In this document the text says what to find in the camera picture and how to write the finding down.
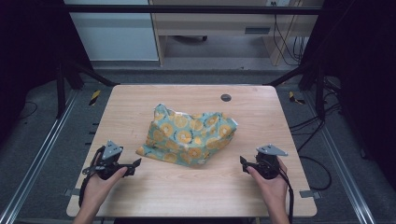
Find black metal stand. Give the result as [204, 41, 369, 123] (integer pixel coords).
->
[55, 59, 121, 119]
[264, 61, 329, 121]

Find bundle of black floor cables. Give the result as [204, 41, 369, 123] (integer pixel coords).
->
[289, 102, 343, 154]

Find white cabinet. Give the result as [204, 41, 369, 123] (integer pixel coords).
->
[63, 0, 160, 62]

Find black looped floor cable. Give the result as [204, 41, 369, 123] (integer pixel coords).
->
[298, 154, 333, 192]

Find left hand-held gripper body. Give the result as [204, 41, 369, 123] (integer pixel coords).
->
[81, 140, 126, 181]

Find person's left hand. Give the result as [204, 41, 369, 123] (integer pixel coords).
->
[80, 166, 129, 216]

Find thin black floor cable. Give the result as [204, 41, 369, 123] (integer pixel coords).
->
[18, 100, 39, 121]

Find black hanging desk cables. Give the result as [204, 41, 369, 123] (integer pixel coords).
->
[272, 1, 308, 67]

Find grey metal table bracket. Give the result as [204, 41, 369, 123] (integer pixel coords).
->
[63, 188, 81, 198]
[299, 189, 322, 201]

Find black horizontal frame bar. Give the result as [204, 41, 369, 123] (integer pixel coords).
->
[61, 4, 325, 16]

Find aluminium floor rail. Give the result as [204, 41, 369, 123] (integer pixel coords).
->
[303, 91, 378, 224]
[0, 89, 80, 224]

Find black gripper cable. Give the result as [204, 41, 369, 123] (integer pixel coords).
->
[270, 158, 295, 224]
[78, 173, 94, 208]

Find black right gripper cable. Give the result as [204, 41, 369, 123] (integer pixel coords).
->
[270, 158, 295, 224]

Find teal cloth with orange print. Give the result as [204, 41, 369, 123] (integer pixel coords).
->
[135, 103, 239, 168]

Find person's right hand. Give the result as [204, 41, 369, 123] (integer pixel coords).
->
[247, 157, 290, 217]

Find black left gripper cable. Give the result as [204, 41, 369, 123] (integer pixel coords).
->
[78, 173, 94, 208]

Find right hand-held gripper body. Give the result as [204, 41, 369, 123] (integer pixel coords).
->
[247, 143, 290, 180]

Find dark curtain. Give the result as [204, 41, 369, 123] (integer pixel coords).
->
[306, 0, 396, 183]
[0, 0, 94, 146]

